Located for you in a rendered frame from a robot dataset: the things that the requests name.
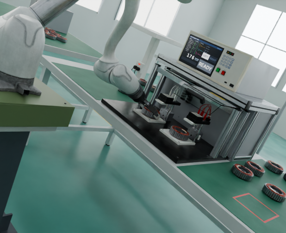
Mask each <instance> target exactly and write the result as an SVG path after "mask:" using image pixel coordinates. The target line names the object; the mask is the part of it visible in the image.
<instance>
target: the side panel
mask: <svg viewBox="0 0 286 233"><path fill-rule="evenodd" d="M276 117H277V115H274V114H269V113H264V112H258V111H256V112H255V114H254V116H253V118H252V119H251V121H250V123H249V125H248V127H247V128H246V130H245V132H244V134H243V136H242V137H241V139H240V141H239V143H238V145H237V147H236V148H235V150H234V152H233V154H232V156H231V157H230V158H229V157H228V158H227V160H228V161H229V162H232V161H242V160H252V158H253V156H254V154H255V153H256V151H257V149H258V147H259V146H260V144H261V142H262V141H263V139H264V137H265V135H266V134H267V132H268V130H269V129H270V127H271V125H272V123H273V122H274V120H275V118H276Z"/></svg>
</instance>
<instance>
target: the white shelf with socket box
mask: <svg viewBox="0 0 286 233"><path fill-rule="evenodd" d="M131 26H132V27H134V28H136V29H138V30H140V31H142V32H144V33H146V34H148V35H150V36H152V38H151V41H150V43H149V45H148V48H147V50H146V52H145V55H144V57H143V60H142V62H140V61H137V62H136V65H134V66H133V68H132V69H134V70H135V71H137V74H136V77H137V79H138V80H139V79H144V78H145V76H146V73H147V71H148V68H149V66H150V64H151V62H152V59H153V57H154V54H155V52H156V50H157V47H158V45H159V42H160V41H161V40H162V41H164V42H167V43H169V44H172V45H175V46H177V47H180V48H182V47H183V44H182V43H180V42H178V41H175V40H173V39H171V38H169V37H167V36H165V35H163V34H161V33H158V32H156V31H154V30H151V29H149V28H146V27H144V26H141V25H139V24H136V23H134V22H133V23H132V25H131ZM134 73H135V72H134Z"/></svg>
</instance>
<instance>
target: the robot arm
mask: <svg viewBox="0 0 286 233"><path fill-rule="evenodd" d="M78 1H79V0H38V1H37V2H36V3H34V4H33V5H31V6H30V7H29V8H27V7H24V6H19V7H17V8H15V9H14V10H12V11H10V12H8V13H6V14H4V15H2V16H0V91H1V92H18V93H20V94H22V95H26V96H27V95H29V94H34V95H39V96H40V95H41V93H42V92H41V91H40V90H39V89H37V88H36V87H35V86H34V84H33V83H34V79H35V75H36V72H37V70H38V67H39V64H40V61H41V58H42V54H43V50H44V45H45V33H44V27H45V26H46V25H47V24H49V23H50V22H51V21H52V20H54V19H55V18H57V17H58V16H59V15H61V14H62V13H63V12H65V11H66V10H67V9H69V8H70V7H71V6H72V5H74V4H75V3H76V2H78ZM140 1H141V0H125V6H124V12H123V14H122V16H121V18H120V20H119V21H118V23H117V25H116V26H115V28H114V30H113V32H112V33H111V35H110V36H109V38H108V40H107V42H106V45H105V49H104V53H103V56H102V57H101V58H100V59H99V60H98V61H96V62H95V64H94V66H93V70H94V73H95V74H96V75H97V76H98V77H99V78H100V79H101V80H103V81H105V82H107V83H109V84H113V85H114V86H116V87H117V88H119V89H120V90H122V91H124V92H125V93H126V94H127V95H128V96H129V97H130V98H131V99H133V100H134V101H135V102H138V103H139V104H140V106H141V107H142V108H143V106H144V107H147V108H148V109H149V110H150V111H151V112H152V115H153V116H154V117H155V118H156V120H158V119H159V118H160V117H161V116H160V115H159V114H158V111H157V110H156V109H155V108H154V107H153V105H152V104H151V103H150V102H149V101H147V99H146V98H145V92H144V91H143V88H142V86H141V85H140V83H139V82H138V79H137V77H136V75H135V74H134V73H133V71H132V70H131V69H130V68H129V67H127V66H126V65H123V64H119V60H118V58H117V57H116V56H115V49H116V46H117V44H118V43H119V41H120V40H121V39H122V37H123V36H124V34H125V33H126V32H127V30H128V29H129V28H130V26H131V25H132V23H133V22H134V20H135V18H136V15H137V12H138V9H139V5H140Z"/></svg>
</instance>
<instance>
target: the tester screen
mask: <svg viewBox="0 0 286 233"><path fill-rule="evenodd" d="M222 50H223V49H221V48H219V47H216V46H214V45H212V44H209V43H207V42H205V41H202V40H200V39H198V38H195V37H193V36H190V37H189V40H188V42H187V44H186V46H185V49H184V51H183V53H182V55H181V57H182V56H183V57H185V58H187V59H189V60H191V61H193V62H195V63H196V65H193V64H191V63H189V62H187V61H185V60H183V59H181V58H180V60H182V61H184V62H186V63H187V64H189V65H191V66H193V67H195V68H197V65H198V62H199V61H200V59H202V60H204V61H205V62H207V63H209V64H212V65H214V66H215V64H216V63H213V62H211V61H209V60H206V59H204V58H202V57H201V56H202V54H203V53H207V54H209V55H211V56H213V57H215V58H217V59H218V58H219V56H220V54H221V52H222ZM188 53H190V54H192V55H193V56H195V58H194V60H192V59H190V58H188V57H186V55H187V54H188ZM197 69H199V68H197ZM199 70H201V69H199ZM201 71H203V70H201ZM203 72H205V71H203ZM205 73H207V72H205ZM207 74H209V73H207ZM209 75H210V74H209Z"/></svg>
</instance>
